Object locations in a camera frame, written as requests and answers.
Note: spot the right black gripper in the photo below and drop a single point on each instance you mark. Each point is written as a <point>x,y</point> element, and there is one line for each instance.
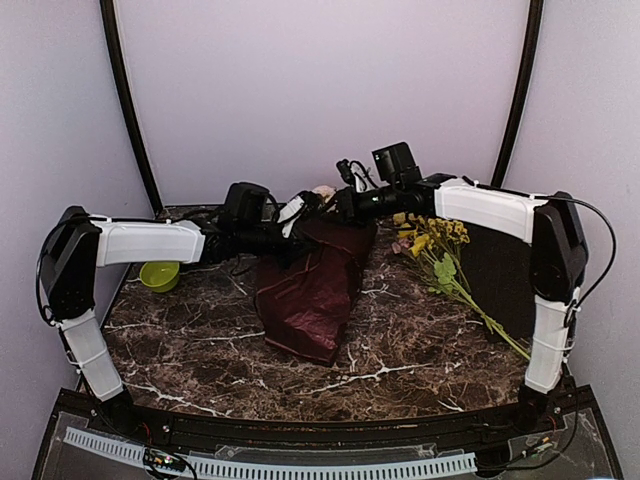
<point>348,208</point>

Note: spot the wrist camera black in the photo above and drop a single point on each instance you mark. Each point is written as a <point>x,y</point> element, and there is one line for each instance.
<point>395,165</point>
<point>251,208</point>

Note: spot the white cable duct strip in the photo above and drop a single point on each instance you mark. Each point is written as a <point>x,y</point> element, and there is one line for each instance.
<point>245,463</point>

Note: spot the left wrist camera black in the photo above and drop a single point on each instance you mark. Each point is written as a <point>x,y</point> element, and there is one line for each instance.
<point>251,208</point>

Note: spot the black frame post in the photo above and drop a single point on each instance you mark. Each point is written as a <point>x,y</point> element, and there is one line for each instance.
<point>124,92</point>
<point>526,65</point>

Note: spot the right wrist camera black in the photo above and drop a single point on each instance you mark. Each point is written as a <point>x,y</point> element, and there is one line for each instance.
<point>395,165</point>

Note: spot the right black frame post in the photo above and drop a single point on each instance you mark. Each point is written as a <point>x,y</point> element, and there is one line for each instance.
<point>526,65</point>

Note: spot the pink fake rose bunch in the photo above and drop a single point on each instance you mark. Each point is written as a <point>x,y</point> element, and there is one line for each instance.
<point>325,193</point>

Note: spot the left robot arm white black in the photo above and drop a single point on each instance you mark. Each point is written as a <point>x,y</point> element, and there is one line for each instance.
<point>81,244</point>

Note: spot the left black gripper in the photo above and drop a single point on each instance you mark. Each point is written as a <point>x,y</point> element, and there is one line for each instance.
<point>297,245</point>

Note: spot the red wrapping paper sheet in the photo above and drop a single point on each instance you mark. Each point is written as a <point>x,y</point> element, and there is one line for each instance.
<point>305,308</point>

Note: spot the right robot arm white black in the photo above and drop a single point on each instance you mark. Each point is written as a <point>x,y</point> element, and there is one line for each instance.
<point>549,225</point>

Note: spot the left black frame post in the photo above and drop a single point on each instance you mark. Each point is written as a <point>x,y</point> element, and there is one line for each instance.
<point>124,92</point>

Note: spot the yellow fake flower bunch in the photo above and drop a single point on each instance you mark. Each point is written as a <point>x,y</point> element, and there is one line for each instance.
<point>435,246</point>

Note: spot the black front table rail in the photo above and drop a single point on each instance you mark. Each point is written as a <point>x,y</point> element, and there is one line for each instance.
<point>571,420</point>

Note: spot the green plastic bowl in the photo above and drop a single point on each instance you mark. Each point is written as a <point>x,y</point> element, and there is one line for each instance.
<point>160,277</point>

